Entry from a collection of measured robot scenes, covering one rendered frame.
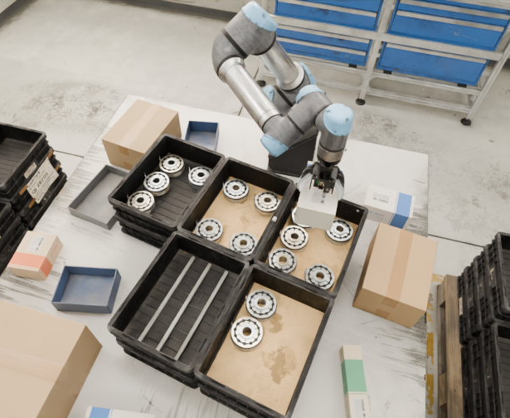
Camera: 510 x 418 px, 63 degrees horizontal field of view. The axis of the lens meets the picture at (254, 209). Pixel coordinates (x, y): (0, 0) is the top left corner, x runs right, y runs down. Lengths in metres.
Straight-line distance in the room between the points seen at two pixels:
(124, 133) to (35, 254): 0.63
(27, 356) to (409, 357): 1.23
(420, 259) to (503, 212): 1.62
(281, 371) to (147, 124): 1.21
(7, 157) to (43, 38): 2.06
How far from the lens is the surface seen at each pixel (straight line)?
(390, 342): 1.63
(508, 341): 2.22
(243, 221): 1.61
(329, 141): 1.13
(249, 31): 1.39
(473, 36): 3.30
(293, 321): 1.43
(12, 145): 2.66
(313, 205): 1.30
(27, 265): 1.75
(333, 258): 1.56
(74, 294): 1.71
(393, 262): 1.58
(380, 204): 1.81
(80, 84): 3.80
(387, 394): 1.57
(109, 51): 4.11
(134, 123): 1.99
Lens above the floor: 2.15
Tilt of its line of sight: 54 degrees down
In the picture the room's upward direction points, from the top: 3 degrees clockwise
